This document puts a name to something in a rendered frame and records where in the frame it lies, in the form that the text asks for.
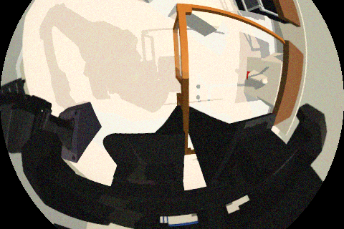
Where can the white curved panel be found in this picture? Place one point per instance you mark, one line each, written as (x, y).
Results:
(297, 36)

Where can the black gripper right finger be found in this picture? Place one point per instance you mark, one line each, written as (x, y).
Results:
(215, 140)

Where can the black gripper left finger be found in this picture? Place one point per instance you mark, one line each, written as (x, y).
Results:
(167, 145)

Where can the brown eyeglasses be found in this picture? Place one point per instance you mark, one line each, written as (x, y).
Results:
(182, 56)

